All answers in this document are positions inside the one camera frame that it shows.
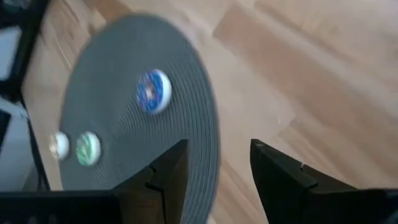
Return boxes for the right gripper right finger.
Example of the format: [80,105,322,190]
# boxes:
[250,138,358,224]

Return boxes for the small green frosted donut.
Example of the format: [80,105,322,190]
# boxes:
[75,131,102,167]

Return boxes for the small white sprinkled donut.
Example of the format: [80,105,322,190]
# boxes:
[49,131,70,161]

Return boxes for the black aluminium table frame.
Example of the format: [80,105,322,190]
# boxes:
[0,0,52,103]

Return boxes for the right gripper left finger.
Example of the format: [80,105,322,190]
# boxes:
[113,139,190,224]

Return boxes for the small blue frosted donut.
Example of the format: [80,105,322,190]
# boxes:
[135,68,173,116]

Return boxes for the round dark grey woven placemat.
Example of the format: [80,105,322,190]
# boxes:
[58,12,221,224]

